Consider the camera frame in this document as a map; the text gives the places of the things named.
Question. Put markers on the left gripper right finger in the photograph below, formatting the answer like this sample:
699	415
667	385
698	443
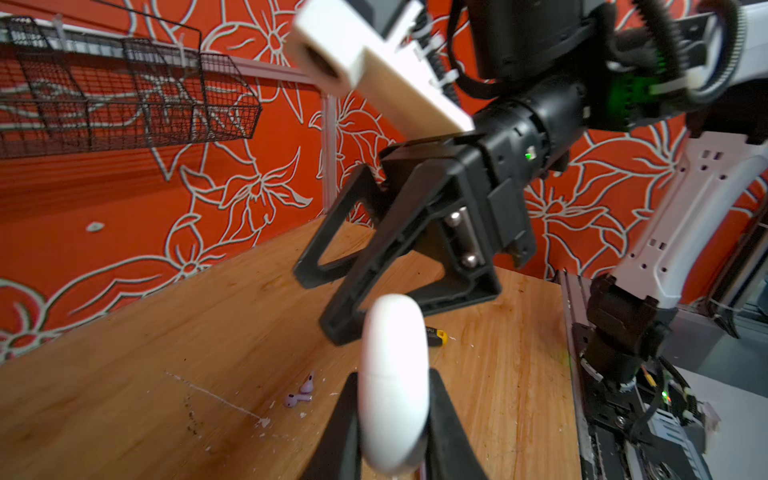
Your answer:
449	453

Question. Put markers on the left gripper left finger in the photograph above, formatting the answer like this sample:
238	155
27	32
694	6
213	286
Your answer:
338	455

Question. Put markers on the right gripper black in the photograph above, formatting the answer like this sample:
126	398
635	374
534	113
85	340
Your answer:
480	204

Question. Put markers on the white earbuds charging case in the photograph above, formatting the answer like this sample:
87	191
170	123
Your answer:
393	385

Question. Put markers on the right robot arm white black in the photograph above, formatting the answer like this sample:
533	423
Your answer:
529	125

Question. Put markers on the yellow black screwdriver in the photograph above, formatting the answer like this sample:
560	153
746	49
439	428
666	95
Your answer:
436	337

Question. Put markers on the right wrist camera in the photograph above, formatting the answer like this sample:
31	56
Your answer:
371	47

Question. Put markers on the black wire basket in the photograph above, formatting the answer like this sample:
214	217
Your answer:
68	91

